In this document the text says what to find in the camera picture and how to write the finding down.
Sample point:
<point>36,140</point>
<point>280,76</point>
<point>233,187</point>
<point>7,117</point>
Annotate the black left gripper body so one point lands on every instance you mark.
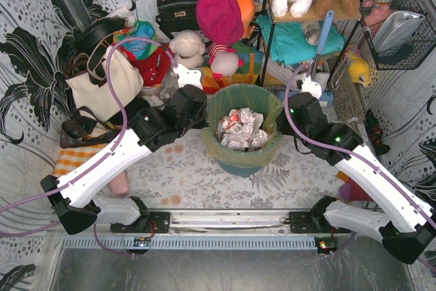
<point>192,97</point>

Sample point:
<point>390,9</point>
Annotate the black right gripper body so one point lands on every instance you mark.
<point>303,102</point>

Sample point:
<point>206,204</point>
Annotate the yellow-green trash bag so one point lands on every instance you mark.
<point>243,96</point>

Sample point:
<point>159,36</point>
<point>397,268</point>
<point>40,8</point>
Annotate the teal plastic trash bin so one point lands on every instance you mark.
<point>239,171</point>

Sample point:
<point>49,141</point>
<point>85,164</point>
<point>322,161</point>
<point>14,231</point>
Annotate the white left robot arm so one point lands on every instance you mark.
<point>74,196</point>

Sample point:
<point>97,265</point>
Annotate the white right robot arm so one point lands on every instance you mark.
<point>341,147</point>

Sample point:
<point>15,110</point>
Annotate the red fabric bag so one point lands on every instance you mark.
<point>154,68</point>

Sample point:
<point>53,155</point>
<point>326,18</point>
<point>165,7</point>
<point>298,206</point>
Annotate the crumpled white paper trash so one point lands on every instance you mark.
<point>241,130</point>

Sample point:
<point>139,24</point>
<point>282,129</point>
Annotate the colourful striped bag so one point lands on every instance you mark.
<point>137,50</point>

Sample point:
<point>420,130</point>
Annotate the cream canvas tote bag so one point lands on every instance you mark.
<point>126,82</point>

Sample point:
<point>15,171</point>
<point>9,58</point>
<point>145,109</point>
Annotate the magenta fabric bag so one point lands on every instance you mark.
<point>220,21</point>

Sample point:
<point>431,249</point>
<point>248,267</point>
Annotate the dark brown leather bag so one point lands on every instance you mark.
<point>76,132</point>

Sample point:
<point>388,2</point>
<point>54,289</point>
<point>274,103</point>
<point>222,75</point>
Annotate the pink striped plush doll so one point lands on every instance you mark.
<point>224,61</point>

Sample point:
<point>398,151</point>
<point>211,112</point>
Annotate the white plush lamb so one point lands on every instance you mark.
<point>188,49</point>

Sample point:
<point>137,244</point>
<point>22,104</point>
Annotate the black orange toy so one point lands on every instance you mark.
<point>374,132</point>

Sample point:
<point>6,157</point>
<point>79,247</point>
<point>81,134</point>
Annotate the yellow plush duck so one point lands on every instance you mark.
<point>357,67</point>

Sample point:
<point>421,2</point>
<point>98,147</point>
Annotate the teal folded cloth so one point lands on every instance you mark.
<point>289,45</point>

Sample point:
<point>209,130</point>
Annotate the rainbow striped box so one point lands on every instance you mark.
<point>247,74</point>

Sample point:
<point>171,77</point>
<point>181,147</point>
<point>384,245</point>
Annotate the black metal shelf rack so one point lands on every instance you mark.
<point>309,16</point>

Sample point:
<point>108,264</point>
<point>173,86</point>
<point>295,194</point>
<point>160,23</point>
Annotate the black leather handbag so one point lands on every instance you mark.
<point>174,16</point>

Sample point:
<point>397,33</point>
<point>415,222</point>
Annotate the pink rolled towel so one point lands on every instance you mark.
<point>119,185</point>

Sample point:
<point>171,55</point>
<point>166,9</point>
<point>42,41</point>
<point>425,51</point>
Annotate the orange plush toy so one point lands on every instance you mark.
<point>247,11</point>

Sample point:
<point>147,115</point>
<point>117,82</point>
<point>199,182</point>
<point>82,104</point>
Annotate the silver foil pouch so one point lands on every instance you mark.
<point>397,29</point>

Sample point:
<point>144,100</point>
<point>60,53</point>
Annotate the orange white checked cloth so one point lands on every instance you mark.
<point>71,158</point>

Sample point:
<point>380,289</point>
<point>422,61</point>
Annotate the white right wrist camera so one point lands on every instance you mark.
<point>311,87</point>

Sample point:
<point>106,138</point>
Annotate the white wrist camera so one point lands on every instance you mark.
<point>311,87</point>
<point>188,76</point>

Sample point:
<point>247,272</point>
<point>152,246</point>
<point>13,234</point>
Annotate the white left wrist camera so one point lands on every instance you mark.
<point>188,76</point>

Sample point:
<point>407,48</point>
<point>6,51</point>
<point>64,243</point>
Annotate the blue handled mop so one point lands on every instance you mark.
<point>311,69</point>

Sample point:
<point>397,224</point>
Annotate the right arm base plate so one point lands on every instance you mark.
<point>302,222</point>

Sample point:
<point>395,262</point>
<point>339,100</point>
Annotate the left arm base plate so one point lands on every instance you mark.
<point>160,221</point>

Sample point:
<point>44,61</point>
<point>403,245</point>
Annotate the black wire basket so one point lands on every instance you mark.
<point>410,55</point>

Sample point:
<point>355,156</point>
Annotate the aluminium mounting rail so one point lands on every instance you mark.
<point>228,219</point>

